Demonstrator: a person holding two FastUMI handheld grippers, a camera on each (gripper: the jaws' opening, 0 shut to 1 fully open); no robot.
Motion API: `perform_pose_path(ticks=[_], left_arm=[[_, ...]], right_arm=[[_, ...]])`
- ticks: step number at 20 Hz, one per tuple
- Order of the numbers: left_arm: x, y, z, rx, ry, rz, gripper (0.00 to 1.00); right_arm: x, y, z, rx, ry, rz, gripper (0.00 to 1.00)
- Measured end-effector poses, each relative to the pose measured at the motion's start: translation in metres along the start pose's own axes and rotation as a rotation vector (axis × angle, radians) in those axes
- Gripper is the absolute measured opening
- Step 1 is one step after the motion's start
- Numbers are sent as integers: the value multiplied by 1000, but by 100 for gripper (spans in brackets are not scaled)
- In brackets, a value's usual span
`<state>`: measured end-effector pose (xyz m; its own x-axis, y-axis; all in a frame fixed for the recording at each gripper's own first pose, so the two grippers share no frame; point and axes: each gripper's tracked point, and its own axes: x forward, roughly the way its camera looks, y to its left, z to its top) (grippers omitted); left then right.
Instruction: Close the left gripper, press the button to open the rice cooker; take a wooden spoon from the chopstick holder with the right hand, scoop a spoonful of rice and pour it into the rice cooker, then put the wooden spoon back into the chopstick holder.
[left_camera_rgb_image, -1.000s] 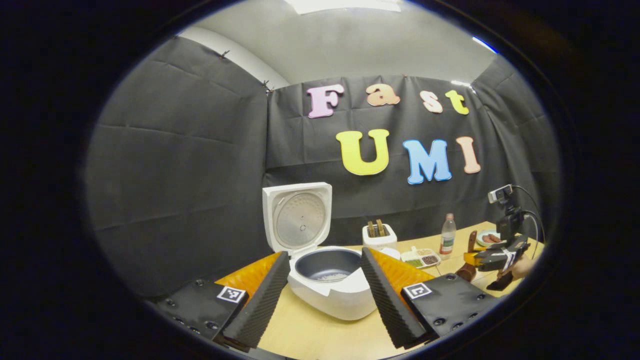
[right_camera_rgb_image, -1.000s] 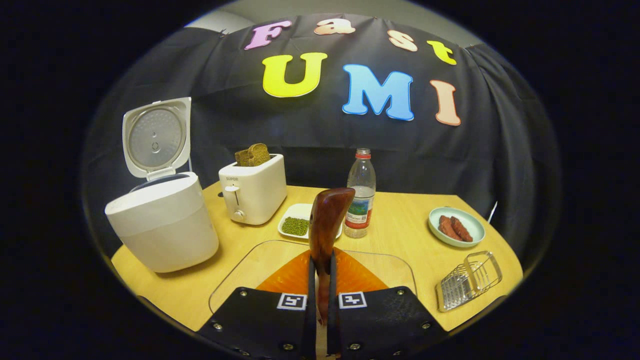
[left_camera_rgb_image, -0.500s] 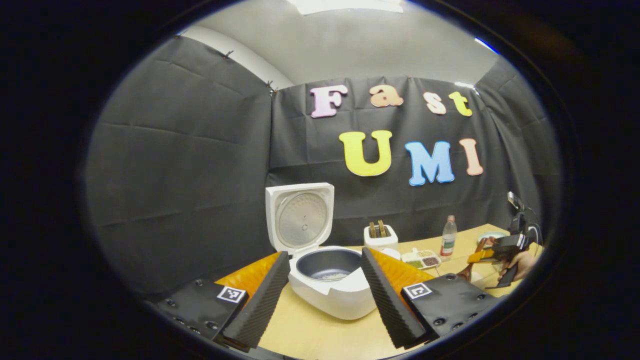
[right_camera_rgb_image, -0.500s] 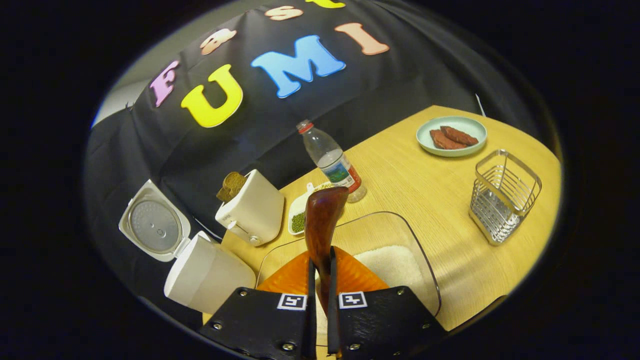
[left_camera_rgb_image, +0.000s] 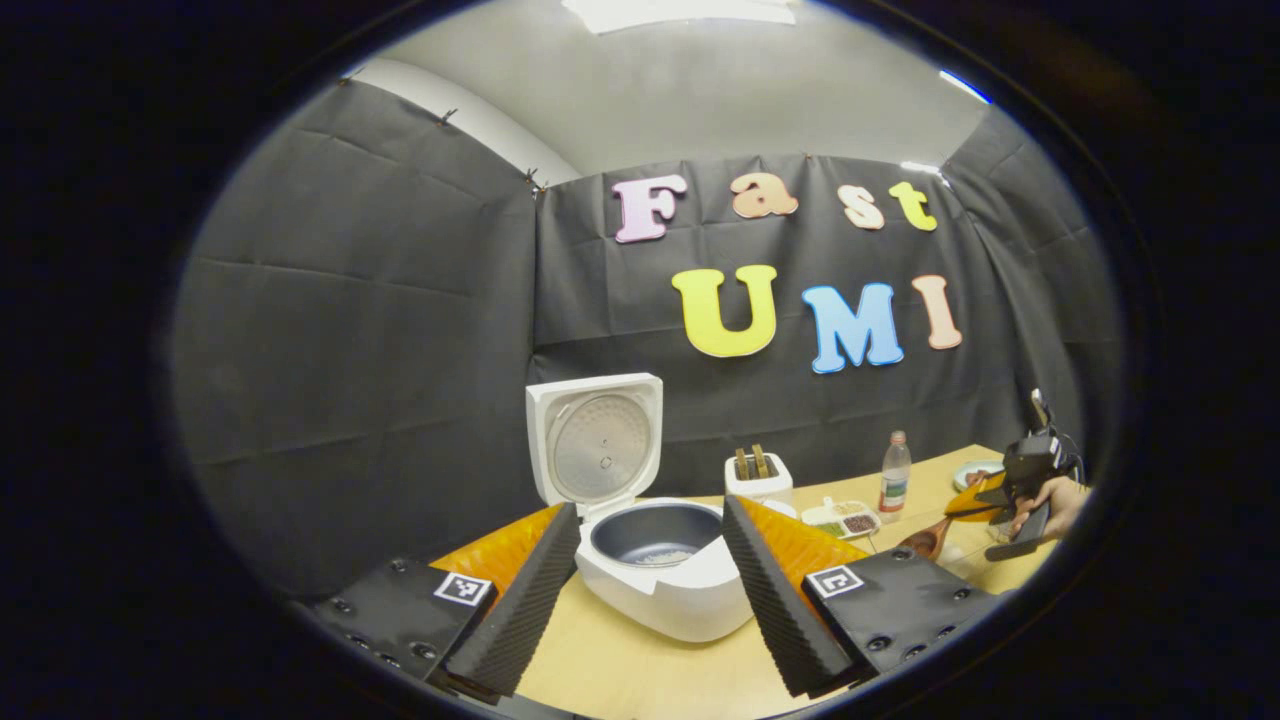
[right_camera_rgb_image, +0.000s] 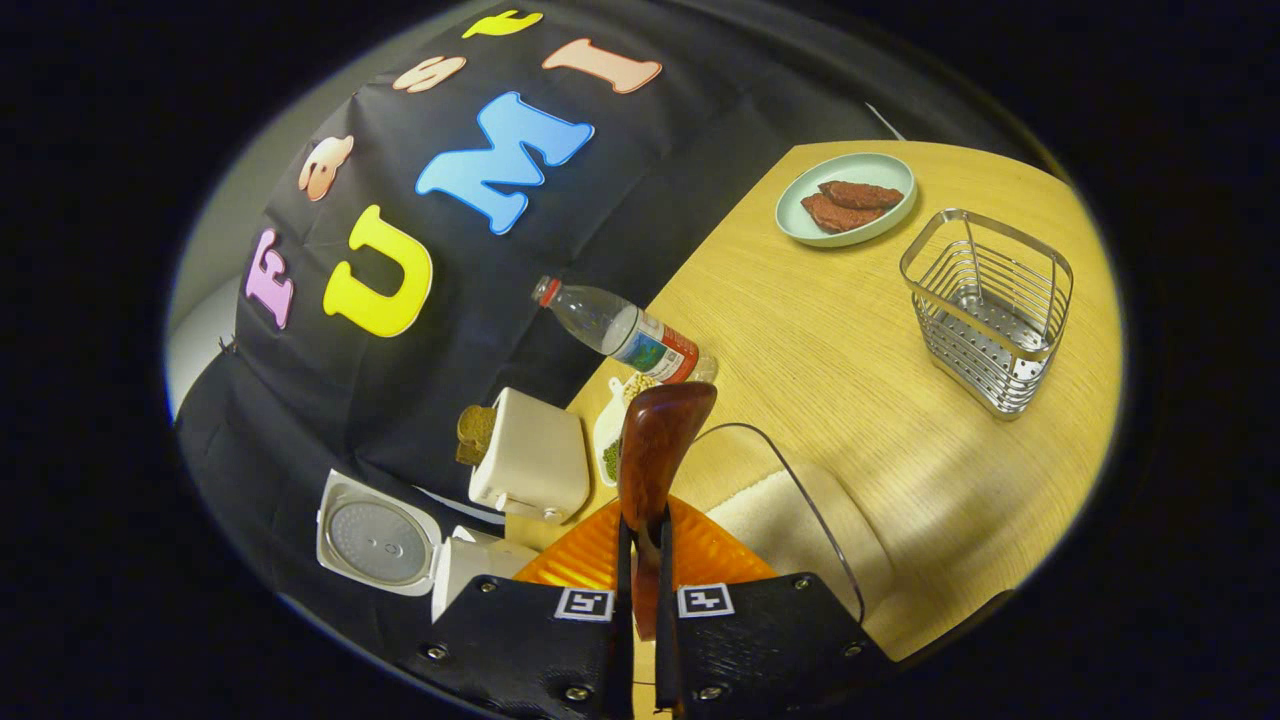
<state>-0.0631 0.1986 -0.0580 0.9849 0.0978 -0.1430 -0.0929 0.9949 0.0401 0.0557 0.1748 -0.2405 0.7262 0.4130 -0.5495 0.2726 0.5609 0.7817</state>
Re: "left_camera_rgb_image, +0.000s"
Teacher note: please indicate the white rice cooker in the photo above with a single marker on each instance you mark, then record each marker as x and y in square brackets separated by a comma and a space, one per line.
[660, 610]

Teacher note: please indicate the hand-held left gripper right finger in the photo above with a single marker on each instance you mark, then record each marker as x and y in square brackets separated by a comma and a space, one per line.
[775, 600]

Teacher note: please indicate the white toaster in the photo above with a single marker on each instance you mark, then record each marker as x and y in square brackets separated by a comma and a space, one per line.
[758, 490]

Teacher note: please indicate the dark red beans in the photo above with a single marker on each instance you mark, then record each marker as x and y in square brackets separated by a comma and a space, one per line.
[860, 523]

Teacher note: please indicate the light green plate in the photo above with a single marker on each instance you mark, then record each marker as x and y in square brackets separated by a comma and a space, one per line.
[968, 478]

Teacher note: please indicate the brown toast slice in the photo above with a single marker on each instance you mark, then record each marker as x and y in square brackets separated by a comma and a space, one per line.
[742, 463]
[761, 461]

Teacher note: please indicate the white divided dish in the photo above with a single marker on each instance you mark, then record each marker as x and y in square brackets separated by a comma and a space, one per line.
[812, 515]

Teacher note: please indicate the clear plastic water bottle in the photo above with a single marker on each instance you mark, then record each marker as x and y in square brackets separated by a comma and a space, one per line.
[894, 490]

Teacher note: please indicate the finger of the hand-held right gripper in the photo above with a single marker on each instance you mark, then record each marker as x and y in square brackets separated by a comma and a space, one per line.
[975, 498]

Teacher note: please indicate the brown wooden spoon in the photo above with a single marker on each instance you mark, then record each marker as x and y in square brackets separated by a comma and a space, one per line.
[925, 540]

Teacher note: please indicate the black backdrop cloth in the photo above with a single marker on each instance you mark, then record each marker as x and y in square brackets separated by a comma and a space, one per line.
[350, 350]

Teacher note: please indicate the white rice grains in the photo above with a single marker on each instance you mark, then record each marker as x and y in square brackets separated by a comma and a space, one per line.
[668, 557]

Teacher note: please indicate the large ceiling light panel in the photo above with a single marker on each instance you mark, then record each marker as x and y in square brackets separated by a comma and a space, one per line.
[680, 12]

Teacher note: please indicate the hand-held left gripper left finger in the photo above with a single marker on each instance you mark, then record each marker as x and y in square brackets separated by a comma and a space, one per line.
[520, 610]

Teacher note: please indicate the green beans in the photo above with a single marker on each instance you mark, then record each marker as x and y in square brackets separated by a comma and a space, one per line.
[832, 528]

